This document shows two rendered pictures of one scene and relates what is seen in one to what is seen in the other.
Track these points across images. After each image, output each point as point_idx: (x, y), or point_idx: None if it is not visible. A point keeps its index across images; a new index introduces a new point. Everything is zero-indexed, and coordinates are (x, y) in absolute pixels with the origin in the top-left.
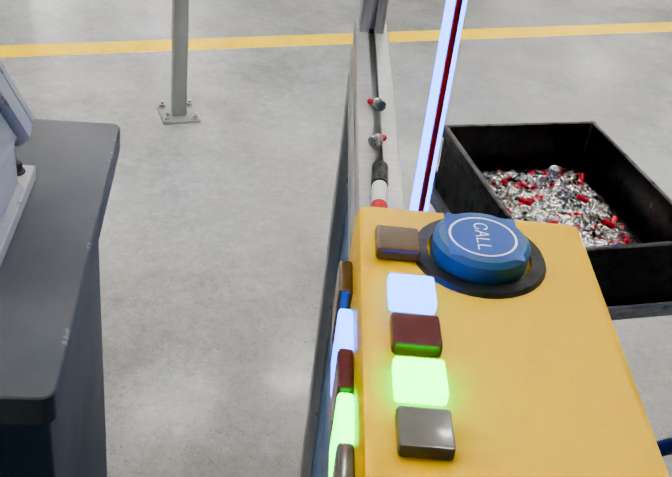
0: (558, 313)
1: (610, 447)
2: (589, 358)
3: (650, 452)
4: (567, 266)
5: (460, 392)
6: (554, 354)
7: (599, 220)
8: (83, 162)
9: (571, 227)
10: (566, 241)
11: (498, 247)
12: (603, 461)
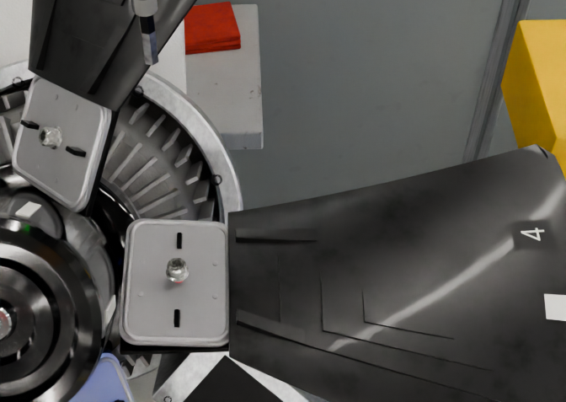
0: (563, 83)
1: (541, 33)
2: (549, 64)
3: (527, 33)
4: (560, 108)
5: None
6: (563, 64)
7: None
8: None
9: (560, 133)
10: (562, 123)
11: None
12: (543, 29)
